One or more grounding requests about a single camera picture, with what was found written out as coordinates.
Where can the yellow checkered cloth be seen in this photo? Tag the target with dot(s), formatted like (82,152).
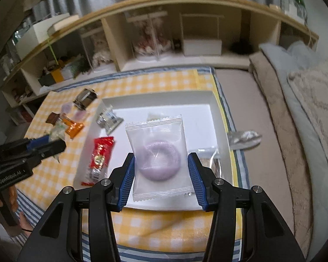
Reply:
(169,232)

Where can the cream knitted pillow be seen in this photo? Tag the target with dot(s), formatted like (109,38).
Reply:
(311,89)

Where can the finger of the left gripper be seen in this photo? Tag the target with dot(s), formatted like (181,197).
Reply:
(31,142)
(37,155)

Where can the tissue pack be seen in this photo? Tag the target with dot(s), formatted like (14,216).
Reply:
(72,69)

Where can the red doll display case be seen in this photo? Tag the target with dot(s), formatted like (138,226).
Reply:
(150,35)

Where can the white tray box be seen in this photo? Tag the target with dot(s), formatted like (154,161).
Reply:
(202,125)

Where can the purple donut clear packet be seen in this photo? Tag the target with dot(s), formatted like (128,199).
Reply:
(161,159)

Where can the grey blue quilt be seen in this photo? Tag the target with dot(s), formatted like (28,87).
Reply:
(297,57)

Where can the white box on shelf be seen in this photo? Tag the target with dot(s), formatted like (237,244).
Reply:
(36,34)

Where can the crumpled silver foil wrapper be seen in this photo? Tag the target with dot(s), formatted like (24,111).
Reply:
(241,140)

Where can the black silver pastry packet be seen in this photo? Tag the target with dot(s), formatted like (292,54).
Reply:
(85,98)

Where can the book on shelf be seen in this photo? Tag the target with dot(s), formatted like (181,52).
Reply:
(61,24)

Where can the round cookie clear packet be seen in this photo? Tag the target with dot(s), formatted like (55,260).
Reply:
(210,157)

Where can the white storage box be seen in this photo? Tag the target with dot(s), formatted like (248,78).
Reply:
(202,47)

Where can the person left hand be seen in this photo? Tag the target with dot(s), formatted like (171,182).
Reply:
(13,222)

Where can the orange black box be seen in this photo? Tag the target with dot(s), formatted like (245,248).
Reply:
(51,78)

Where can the red snack packet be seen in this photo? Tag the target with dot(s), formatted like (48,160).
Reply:
(100,159)

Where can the small green snack packet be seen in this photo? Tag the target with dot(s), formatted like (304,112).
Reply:
(57,132)

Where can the brown chocolate packet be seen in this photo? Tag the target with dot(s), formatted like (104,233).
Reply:
(53,118)

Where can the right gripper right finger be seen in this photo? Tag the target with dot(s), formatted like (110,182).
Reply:
(215,195)

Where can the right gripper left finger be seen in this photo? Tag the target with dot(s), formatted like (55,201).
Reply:
(107,196)

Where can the purple round cake packet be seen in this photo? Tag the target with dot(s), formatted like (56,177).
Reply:
(66,108)

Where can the white doll display case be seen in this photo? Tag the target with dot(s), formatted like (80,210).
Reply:
(96,48)

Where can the beige blanket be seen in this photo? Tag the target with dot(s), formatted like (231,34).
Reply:
(291,149)

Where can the wooden shelf unit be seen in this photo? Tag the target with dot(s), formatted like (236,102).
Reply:
(242,26)

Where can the pink purple cake packet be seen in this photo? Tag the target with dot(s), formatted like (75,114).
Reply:
(80,116)

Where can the orange snack packet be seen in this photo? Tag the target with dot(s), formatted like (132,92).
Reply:
(73,127)

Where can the deer print pastry packet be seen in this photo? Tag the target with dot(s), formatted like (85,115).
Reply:
(108,120)

